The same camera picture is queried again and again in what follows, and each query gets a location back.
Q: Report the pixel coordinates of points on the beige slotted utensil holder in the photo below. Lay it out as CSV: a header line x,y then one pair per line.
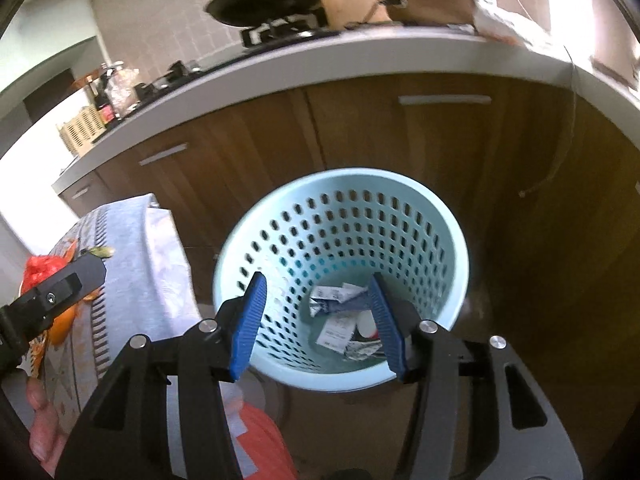
x,y
82,132

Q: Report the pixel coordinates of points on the silver foil wrapper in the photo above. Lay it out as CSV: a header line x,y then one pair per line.
x,y
360,350

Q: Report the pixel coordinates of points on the clear plastic food bag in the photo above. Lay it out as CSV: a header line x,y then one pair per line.
x,y
122,90

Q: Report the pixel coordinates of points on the crumpled white paper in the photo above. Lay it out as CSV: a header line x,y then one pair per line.
x,y
330,295

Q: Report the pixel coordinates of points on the person's left hand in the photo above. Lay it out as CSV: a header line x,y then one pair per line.
x,y
47,435

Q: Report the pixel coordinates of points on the dark sauce bottle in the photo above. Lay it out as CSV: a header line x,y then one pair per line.
x,y
102,102

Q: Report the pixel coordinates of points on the yellowish green scrap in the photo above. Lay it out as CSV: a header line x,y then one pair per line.
x,y
100,252

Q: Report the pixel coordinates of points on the white cloth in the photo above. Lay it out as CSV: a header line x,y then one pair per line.
x,y
505,22

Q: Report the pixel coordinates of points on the orange peel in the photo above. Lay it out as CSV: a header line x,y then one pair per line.
x,y
67,327

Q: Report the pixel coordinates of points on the black glass gas stove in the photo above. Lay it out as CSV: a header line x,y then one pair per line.
x,y
280,27

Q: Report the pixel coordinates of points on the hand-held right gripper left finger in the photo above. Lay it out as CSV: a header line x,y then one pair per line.
x,y
247,327

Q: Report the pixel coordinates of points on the white receipt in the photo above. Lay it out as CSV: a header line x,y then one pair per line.
x,y
335,332

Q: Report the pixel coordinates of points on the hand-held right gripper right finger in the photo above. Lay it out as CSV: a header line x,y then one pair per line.
x,y
387,330

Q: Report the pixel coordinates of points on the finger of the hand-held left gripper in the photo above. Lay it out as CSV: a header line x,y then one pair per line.
x,y
55,290

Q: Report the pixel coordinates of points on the light blue perforated basket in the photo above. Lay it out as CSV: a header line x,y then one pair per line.
x,y
350,200

